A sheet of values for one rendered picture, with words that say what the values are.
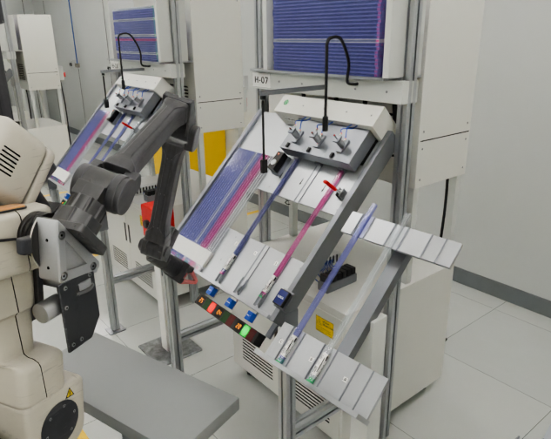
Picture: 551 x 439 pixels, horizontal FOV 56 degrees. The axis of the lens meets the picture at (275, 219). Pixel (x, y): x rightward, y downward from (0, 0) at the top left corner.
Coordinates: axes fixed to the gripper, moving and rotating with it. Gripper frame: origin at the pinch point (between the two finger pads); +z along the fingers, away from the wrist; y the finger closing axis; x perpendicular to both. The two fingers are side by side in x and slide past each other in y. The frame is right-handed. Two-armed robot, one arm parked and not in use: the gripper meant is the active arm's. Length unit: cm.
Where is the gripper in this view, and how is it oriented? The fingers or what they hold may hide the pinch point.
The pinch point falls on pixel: (195, 280)
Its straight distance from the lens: 173.6
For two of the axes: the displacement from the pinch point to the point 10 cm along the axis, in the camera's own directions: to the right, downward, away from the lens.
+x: -5.4, 8.2, -1.8
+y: -6.3, -2.5, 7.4
